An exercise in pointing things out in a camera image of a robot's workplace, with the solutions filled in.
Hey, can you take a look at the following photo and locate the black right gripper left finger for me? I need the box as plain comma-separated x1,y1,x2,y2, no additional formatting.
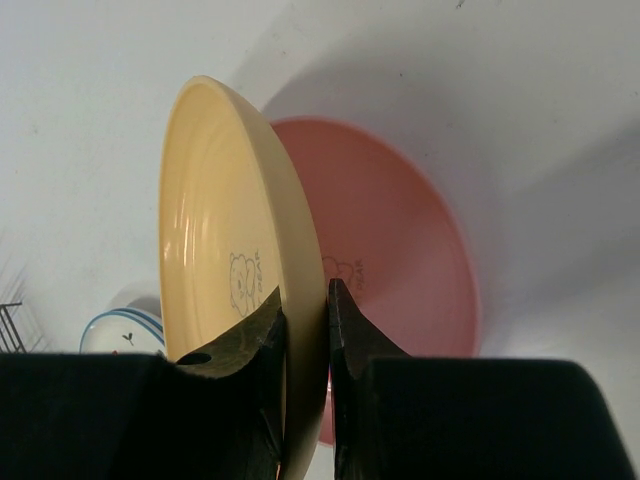
1,292,286,479

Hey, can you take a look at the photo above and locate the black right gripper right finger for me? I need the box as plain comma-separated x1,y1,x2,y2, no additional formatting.
328,278,635,479

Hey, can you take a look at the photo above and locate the white plate blue rim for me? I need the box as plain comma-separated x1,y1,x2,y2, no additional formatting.
79,307,166,357

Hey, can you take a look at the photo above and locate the pink plate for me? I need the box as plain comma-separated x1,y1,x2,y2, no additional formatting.
267,115,482,447

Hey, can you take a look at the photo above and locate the yellow plate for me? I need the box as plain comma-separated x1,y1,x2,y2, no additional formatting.
159,76,329,479

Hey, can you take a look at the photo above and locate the metal wire dish rack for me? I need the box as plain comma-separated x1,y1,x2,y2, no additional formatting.
0,302,26,353

